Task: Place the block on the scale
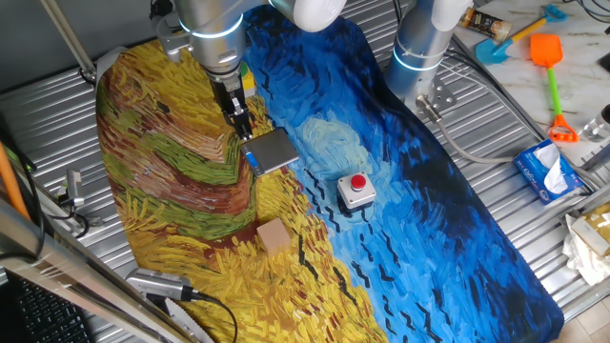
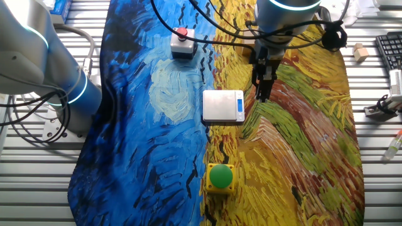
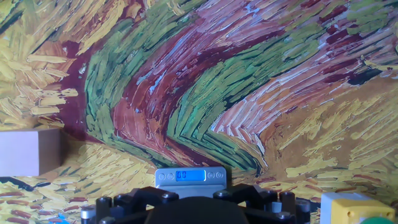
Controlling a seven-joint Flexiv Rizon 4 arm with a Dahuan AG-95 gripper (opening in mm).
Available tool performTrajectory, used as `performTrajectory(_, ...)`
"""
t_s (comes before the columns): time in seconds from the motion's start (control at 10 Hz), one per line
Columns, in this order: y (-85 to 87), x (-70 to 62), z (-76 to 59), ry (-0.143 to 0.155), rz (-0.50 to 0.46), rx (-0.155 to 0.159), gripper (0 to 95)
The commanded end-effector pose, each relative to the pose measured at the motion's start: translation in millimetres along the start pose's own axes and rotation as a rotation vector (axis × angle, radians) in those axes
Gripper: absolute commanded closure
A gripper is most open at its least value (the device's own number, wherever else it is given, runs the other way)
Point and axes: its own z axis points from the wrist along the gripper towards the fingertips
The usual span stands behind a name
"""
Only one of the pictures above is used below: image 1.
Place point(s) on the black clamp tool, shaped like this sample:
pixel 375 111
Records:
pixel 95 221

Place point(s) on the red button grey box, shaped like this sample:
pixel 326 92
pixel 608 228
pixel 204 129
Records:
pixel 355 193

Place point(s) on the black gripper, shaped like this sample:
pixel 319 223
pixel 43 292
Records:
pixel 228 97

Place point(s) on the white crumpled cloth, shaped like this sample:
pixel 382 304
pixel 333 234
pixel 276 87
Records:
pixel 581 267

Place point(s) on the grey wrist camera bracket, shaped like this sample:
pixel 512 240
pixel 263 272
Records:
pixel 171 40

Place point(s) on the black keyboard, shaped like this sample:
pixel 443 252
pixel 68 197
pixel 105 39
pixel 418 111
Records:
pixel 43 314

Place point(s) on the brown label bottle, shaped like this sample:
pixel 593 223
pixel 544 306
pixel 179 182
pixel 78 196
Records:
pixel 486 24

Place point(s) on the silver digital scale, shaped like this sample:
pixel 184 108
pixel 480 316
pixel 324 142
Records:
pixel 274 150

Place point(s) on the grey toothed camera bracket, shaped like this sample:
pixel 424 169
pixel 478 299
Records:
pixel 183 324

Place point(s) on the clear glass bottle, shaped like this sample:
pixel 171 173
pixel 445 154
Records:
pixel 598 128

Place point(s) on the silver ribbed camera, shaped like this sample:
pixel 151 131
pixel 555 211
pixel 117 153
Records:
pixel 157 283
pixel 75 183

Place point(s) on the painted blue yellow mat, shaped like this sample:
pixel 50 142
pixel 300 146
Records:
pixel 429 238

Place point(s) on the green button yellow box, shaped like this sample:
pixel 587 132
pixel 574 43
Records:
pixel 249 86

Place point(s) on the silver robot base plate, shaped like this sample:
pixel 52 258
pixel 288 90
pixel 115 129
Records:
pixel 443 95

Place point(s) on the tan plastic package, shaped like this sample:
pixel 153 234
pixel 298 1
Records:
pixel 595 228

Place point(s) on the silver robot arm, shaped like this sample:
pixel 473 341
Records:
pixel 214 28

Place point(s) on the pale wooden block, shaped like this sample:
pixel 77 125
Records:
pixel 274 236

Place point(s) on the aluminium frame bar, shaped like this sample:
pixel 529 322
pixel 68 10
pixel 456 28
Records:
pixel 71 276

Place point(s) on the orange pole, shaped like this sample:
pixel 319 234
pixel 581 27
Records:
pixel 9 181

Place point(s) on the metal tripod pole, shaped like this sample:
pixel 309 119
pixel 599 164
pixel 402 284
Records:
pixel 67 33

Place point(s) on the blue tissue box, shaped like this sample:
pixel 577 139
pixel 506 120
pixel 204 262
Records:
pixel 543 176

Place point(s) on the grey metal bar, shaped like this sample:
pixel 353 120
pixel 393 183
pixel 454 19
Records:
pixel 595 158

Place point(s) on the black flat object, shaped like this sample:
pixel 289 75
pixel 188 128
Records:
pixel 605 62

